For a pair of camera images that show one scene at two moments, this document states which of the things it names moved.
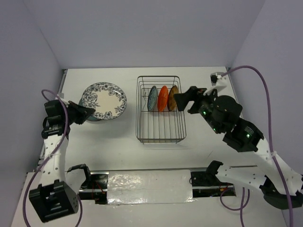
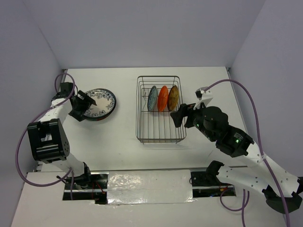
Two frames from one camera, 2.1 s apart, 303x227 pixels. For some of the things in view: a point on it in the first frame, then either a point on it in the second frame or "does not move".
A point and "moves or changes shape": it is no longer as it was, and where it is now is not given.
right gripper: [194, 93] -> [177, 117]
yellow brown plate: [171, 101] does not move
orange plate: [163, 99] does not move
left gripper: [83, 112] -> [87, 102]
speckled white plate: [108, 101] moves or changes shape
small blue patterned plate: [152, 98] does not move
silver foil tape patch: [138, 187] does not move
